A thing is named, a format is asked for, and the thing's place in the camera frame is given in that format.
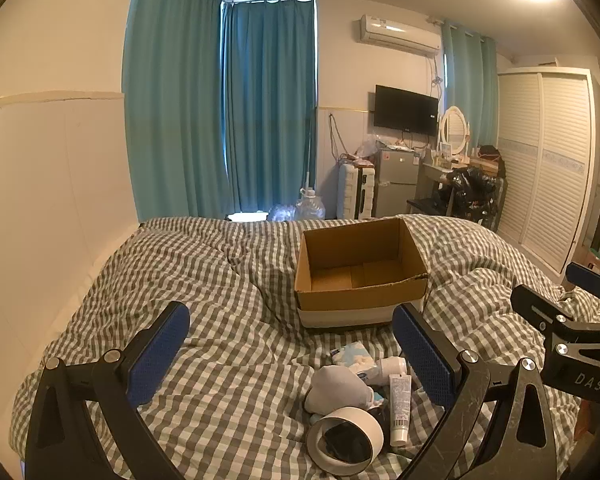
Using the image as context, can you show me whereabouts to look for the white cream tube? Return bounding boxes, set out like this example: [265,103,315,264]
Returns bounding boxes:
[389,373,412,447]

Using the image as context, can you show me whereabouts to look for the white oval vanity mirror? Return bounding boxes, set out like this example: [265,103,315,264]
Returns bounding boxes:
[438,106,471,156]

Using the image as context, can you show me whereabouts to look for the white suitcase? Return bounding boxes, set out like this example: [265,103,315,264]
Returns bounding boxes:
[337,162,378,220]

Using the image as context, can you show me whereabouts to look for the grey checkered blanket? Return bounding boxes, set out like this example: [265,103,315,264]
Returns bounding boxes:
[10,214,600,480]

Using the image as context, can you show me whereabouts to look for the wide teal curtain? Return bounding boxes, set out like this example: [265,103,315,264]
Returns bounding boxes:
[122,0,231,223]

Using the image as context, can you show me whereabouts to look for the plastic bags on fridge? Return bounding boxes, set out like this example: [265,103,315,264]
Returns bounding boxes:
[355,135,382,161]

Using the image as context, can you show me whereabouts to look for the white tape roll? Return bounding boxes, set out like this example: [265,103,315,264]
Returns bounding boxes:
[307,406,385,471]

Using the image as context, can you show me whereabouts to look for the teal window curtain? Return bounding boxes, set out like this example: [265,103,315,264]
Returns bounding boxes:
[221,0,317,221]

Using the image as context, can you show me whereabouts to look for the white air conditioner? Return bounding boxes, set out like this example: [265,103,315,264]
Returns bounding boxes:
[357,14,441,56]

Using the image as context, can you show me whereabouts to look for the white dressing table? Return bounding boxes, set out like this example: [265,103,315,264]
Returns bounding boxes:
[407,157,506,221]

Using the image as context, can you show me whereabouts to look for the black garbage bags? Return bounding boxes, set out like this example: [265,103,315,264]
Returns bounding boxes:
[445,167,498,221]

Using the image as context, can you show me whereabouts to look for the narrow teal curtain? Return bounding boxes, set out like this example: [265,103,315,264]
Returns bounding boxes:
[441,20,498,148]

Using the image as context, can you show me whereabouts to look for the white plastic bottle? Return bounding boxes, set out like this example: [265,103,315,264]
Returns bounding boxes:
[350,357,407,386]

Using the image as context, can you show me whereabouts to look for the small grey fridge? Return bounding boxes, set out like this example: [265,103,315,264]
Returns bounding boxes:
[375,149,421,218]

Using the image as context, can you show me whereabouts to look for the cardboard box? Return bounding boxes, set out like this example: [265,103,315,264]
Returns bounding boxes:
[294,217,429,331]

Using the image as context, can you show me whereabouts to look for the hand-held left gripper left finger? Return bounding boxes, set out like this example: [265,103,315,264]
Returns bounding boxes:
[25,301,191,480]

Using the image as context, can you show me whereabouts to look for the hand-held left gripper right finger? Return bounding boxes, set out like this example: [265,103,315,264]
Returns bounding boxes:
[391,302,566,480]

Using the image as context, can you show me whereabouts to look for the grey sock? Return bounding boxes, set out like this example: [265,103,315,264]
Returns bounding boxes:
[304,364,376,413]

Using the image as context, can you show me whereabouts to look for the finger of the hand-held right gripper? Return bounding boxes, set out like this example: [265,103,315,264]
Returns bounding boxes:
[511,285,600,343]
[566,262,600,321]

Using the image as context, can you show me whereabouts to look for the white louvered wardrobe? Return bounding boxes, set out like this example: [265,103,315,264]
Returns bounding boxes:
[496,67,600,275]

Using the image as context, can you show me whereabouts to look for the black wall television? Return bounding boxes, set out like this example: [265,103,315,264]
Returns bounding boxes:
[373,85,439,137]

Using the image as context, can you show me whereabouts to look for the clear water jug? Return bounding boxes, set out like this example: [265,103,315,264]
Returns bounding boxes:
[295,172,327,222]

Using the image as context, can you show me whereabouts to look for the hanging wall cables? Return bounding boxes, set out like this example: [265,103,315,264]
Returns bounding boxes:
[327,112,349,162]

